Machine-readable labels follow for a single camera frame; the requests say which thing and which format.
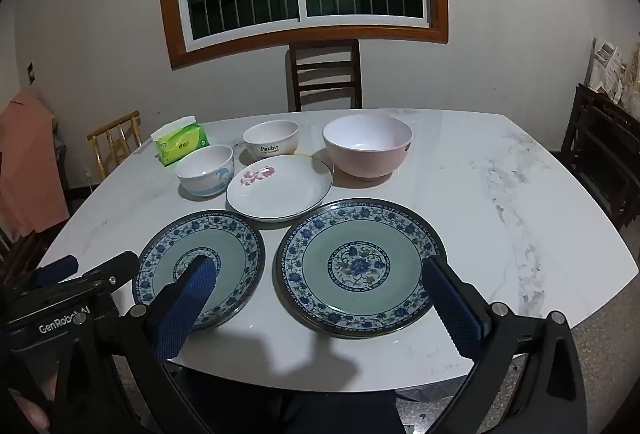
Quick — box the small blue floral plate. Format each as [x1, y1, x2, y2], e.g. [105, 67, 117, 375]
[131, 209, 266, 332]

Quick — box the small bowl with orange stripes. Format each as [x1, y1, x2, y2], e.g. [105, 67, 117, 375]
[242, 119, 300, 156]

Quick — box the person's left hand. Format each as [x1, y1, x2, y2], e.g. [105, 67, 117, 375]
[10, 389, 54, 433]

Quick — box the white plate with pink flowers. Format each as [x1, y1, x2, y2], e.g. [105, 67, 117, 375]
[226, 154, 334, 222]

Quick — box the pink cloth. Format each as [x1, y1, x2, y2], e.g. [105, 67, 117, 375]
[0, 89, 71, 242]

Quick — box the large blue floral plate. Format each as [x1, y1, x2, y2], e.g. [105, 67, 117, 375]
[275, 198, 447, 334]

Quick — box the large pink bowl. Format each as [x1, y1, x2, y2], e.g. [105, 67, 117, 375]
[322, 114, 414, 179]

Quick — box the green tissue pack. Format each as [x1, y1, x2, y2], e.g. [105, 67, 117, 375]
[151, 115, 210, 167]

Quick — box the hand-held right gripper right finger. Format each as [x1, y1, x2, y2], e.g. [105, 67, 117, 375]
[421, 255, 590, 434]

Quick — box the bamboo chair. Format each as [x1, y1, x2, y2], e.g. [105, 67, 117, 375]
[87, 110, 142, 180]

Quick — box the dark wooden furniture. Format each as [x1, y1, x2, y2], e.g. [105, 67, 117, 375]
[560, 83, 640, 230]

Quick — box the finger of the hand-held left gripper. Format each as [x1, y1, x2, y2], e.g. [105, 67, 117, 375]
[34, 255, 79, 288]
[75, 251, 139, 288]

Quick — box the dark wooden chair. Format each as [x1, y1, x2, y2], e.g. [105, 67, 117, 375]
[0, 217, 58, 282]
[286, 39, 363, 112]

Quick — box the small bowl with blue print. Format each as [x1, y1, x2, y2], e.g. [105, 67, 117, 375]
[175, 144, 236, 198]

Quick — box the pile of printed bags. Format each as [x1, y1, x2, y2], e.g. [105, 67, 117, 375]
[585, 32, 640, 112]

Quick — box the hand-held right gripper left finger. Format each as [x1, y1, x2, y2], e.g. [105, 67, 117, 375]
[30, 255, 218, 434]

